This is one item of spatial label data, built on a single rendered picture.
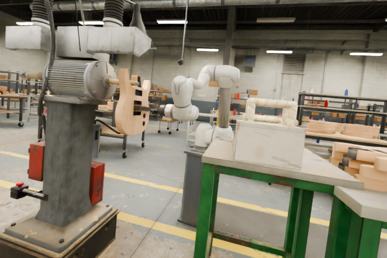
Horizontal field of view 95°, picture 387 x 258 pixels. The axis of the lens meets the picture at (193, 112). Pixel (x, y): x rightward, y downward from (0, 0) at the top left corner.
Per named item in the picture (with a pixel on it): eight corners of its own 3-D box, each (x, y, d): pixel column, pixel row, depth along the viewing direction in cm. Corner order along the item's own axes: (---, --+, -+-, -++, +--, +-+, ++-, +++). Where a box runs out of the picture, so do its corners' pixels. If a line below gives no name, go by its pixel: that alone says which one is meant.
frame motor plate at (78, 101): (33, 98, 114) (33, 93, 114) (67, 100, 137) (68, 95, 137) (79, 104, 106) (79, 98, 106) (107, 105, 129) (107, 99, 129)
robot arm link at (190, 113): (178, 112, 121) (175, 96, 113) (200, 114, 117) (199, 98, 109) (173, 123, 113) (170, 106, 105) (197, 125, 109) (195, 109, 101)
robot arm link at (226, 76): (215, 140, 184) (236, 143, 177) (211, 148, 170) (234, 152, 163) (217, 63, 155) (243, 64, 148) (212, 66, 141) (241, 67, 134)
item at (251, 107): (246, 122, 77) (249, 101, 77) (245, 121, 80) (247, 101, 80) (254, 123, 77) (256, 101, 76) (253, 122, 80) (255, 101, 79)
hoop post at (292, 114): (288, 126, 74) (291, 104, 74) (285, 126, 77) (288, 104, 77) (296, 128, 74) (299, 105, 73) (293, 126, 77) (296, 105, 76)
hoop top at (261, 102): (248, 104, 77) (249, 97, 76) (247, 104, 80) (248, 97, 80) (298, 109, 73) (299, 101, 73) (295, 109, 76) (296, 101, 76)
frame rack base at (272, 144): (234, 160, 77) (238, 121, 76) (232, 152, 92) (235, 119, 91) (301, 170, 73) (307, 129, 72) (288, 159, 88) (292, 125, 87)
